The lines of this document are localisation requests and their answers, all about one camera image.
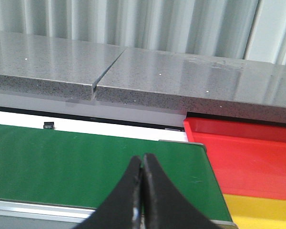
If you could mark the grey stone slab left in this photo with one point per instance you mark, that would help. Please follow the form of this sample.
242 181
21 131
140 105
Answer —
53 66

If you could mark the yellow plastic tray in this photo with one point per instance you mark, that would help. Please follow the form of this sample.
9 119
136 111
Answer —
257 213

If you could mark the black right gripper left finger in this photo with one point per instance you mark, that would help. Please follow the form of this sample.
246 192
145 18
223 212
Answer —
122 208

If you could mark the grey stone slab right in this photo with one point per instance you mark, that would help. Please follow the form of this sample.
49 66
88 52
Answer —
198 84

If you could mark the green conveyor belt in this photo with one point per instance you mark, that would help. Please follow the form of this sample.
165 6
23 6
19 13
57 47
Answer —
77 169

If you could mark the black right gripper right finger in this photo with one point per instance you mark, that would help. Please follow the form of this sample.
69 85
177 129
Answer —
165 207

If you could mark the small black sensor block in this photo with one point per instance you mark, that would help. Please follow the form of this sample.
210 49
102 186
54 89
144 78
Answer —
49 125

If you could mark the red plastic tray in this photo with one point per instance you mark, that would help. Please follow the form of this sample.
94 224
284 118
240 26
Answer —
247 159

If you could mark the grey stone slab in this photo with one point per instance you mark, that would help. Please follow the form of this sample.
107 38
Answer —
198 84
53 66

